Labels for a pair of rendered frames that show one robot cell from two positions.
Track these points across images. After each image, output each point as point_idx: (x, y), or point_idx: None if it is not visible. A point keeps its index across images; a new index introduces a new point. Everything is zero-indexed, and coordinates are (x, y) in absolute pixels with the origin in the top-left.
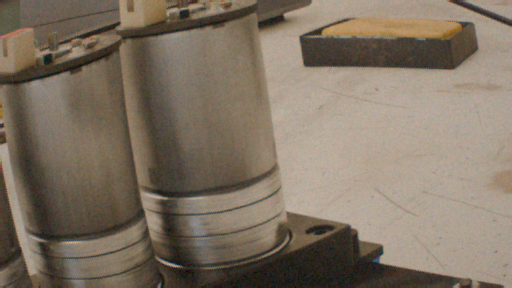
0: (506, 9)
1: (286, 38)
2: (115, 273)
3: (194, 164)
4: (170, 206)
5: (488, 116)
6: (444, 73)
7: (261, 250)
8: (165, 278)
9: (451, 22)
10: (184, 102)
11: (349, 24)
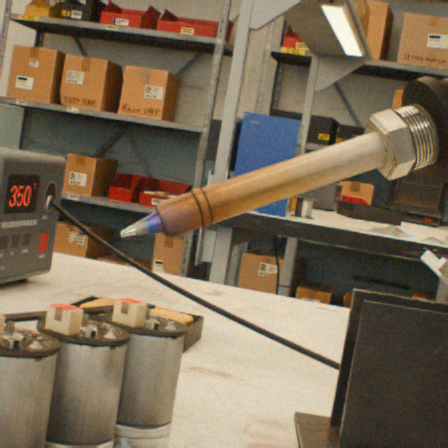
0: (220, 300)
1: (36, 299)
2: None
3: (142, 410)
4: (119, 430)
5: (227, 398)
6: None
7: None
8: None
9: (184, 314)
10: (146, 376)
11: (100, 303)
